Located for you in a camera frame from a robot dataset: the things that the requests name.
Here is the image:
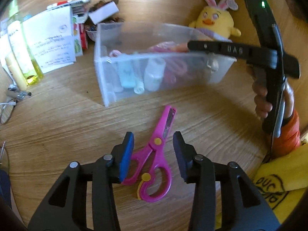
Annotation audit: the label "light blue small bottle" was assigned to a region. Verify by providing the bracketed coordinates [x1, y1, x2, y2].
[117, 61, 136, 89]

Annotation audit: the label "pink scissors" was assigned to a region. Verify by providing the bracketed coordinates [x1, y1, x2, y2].
[123, 105, 177, 202]

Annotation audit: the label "wire ring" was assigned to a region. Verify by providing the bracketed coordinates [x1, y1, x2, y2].
[0, 98, 16, 125]

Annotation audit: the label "right hand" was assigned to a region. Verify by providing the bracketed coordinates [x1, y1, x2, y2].
[251, 65, 295, 126]

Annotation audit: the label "green spray bottle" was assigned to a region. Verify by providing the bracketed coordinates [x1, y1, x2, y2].
[7, 0, 43, 85]

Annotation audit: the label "white card box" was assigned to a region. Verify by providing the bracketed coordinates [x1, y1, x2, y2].
[88, 2, 119, 24]

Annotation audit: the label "white pill bottle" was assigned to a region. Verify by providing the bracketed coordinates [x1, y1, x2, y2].
[144, 58, 166, 92]

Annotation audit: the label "yellow cream bottle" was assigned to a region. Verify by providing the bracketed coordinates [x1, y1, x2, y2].
[5, 52, 28, 90]

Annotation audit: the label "metal nail clipper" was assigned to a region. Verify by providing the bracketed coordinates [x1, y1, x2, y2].
[6, 84, 32, 101]

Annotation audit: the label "white charging cable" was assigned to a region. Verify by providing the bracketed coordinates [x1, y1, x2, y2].
[0, 71, 17, 106]

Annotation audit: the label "clear plastic storage bin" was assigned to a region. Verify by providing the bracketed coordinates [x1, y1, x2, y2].
[94, 22, 236, 107]

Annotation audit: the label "pink packet bundle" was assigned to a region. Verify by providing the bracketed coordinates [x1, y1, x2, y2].
[147, 41, 189, 53]

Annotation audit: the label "yellow chick plush toy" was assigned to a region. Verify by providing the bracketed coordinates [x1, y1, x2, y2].
[188, 0, 242, 41]

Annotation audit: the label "red white marker pen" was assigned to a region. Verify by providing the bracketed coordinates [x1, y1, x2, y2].
[46, 0, 91, 9]

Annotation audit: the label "white handwritten paper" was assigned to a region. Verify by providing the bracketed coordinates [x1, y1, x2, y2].
[23, 6, 76, 73]

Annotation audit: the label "pink round tin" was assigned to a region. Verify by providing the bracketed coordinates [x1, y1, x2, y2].
[163, 57, 188, 85]

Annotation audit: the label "pink white braided hairband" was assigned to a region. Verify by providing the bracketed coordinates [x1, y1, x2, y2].
[109, 49, 122, 57]

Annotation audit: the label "glass bowl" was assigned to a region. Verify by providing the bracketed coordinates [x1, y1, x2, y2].
[86, 30, 97, 42]

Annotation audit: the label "white ointment tube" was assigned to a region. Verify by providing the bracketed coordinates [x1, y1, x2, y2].
[133, 59, 145, 94]

